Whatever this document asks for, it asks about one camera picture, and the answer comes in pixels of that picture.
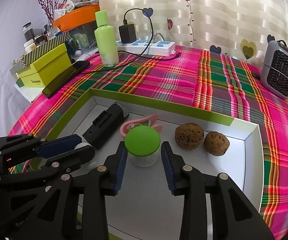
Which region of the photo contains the green lid white jar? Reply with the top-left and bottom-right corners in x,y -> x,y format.
124,126 -> 161,167

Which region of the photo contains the black rectangular device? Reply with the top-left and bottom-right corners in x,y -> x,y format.
83,102 -> 129,150

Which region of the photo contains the brown walnut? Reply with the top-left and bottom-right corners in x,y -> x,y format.
174,122 -> 204,150
204,131 -> 230,157

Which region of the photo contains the pink grey hair clip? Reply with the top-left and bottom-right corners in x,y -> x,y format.
119,114 -> 163,138

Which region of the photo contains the green white open box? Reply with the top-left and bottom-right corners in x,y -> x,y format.
45,89 -> 264,239

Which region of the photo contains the lime green shoe box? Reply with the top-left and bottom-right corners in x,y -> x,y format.
16,43 -> 71,88

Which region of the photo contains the chevron patterned box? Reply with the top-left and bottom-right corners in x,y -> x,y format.
10,33 -> 71,75

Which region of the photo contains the black smartphone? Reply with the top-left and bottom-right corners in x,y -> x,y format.
42,61 -> 90,99

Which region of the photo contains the dark glass jar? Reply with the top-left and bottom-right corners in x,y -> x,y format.
22,22 -> 35,41

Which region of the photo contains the green lotion bottle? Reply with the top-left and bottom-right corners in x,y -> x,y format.
94,10 -> 119,67

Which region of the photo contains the plaid pink green bedspread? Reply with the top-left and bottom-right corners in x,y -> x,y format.
10,46 -> 288,239

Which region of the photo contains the orange storage bin lid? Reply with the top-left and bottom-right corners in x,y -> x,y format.
53,4 -> 100,32

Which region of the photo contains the black charger plug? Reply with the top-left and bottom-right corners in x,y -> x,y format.
118,24 -> 137,44

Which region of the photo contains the white blue power strip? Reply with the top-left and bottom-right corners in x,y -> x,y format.
116,40 -> 175,56

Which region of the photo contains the grey mini fan heater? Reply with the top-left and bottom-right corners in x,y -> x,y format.
261,40 -> 288,99

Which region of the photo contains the heart patterned curtain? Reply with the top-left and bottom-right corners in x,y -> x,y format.
99,0 -> 288,67

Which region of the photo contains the black charging cable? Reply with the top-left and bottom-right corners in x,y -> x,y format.
81,8 -> 182,74

